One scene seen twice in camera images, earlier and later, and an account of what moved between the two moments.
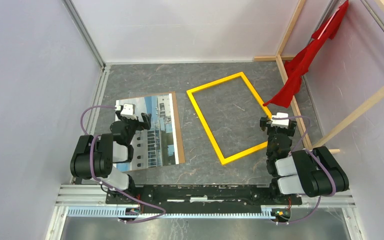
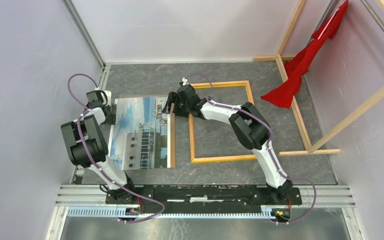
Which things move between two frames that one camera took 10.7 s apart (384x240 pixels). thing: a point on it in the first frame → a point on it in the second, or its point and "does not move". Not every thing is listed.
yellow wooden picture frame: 207,127 → 196,159
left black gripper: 145,124 → 112,118
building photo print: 157,147 does not move
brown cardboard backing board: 178,133 → 172,124
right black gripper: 264,122 → 174,98
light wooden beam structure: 281,60 does not move
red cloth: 296,66 does not move
